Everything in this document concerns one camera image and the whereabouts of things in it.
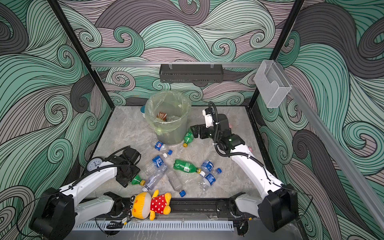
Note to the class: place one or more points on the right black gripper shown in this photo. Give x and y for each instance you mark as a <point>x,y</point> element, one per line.
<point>202,126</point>

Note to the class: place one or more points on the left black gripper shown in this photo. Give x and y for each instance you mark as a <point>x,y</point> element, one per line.
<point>126,181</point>

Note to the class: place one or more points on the green sprite bottle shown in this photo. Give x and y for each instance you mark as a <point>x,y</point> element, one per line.
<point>137,180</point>
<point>189,137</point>
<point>185,166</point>

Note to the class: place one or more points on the red yellow label tea bottle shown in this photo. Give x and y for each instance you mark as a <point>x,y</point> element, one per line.
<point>162,116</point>

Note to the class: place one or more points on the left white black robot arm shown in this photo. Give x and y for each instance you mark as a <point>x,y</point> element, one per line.
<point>51,228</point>

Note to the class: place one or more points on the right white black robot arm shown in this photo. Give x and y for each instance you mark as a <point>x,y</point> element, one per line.
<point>258,183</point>

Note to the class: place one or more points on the grey mesh waste bin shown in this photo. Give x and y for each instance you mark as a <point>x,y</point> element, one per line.
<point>169,123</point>

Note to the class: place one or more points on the green plastic bin liner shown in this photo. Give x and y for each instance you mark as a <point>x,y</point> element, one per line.
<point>168,112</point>

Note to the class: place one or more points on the clear bottle blue label white cap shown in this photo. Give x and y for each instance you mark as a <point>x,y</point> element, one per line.
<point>153,165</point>

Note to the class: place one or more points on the crushed clear bottle white cap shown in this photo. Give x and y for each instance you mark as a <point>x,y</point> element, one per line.
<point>155,178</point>

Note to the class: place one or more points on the black alarm clock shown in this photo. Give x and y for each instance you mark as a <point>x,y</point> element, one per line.
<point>94,163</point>

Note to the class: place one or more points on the yellow plush toy red dress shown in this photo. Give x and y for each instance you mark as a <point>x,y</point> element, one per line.
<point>145,205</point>

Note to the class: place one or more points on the pepsi label clear bottle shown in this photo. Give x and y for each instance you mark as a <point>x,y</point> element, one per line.
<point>161,147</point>

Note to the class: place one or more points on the clear bottle blue cap front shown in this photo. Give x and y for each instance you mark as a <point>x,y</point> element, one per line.
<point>176,182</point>

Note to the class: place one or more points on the white jar teal lid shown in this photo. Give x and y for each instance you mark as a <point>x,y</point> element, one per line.
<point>143,111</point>

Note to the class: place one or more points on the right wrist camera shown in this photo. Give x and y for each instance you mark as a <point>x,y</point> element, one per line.
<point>209,122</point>

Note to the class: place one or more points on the black wall shelf tray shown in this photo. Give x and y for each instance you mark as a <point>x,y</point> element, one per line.
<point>200,74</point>

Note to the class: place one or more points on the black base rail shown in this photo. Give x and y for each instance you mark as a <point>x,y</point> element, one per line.
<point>180,207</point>

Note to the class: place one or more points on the clear acrylic wall holder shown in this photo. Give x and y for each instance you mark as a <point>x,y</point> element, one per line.
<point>272,83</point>

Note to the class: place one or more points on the white slotted cable duct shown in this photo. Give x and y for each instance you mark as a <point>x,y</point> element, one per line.
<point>160,226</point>

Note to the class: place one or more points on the aluminium wall rail back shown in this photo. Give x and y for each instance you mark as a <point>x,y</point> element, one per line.
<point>145,64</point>

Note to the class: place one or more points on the aluminium wall rail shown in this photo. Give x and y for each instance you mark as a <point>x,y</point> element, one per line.
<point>367,194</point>
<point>145,64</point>

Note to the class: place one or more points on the aluminium wall rail right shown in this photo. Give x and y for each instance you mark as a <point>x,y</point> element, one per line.
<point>367,194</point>

